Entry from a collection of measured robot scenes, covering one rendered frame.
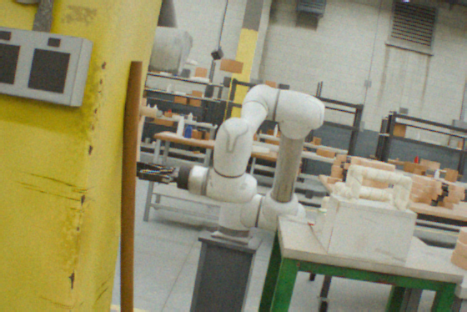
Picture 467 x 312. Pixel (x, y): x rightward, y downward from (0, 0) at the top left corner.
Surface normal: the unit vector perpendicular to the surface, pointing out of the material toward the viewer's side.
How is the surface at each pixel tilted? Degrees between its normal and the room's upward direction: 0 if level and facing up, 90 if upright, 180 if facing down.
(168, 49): 90
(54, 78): 90
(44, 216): 90
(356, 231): 90
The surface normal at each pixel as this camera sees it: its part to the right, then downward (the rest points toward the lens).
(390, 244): 0.01, 0.09
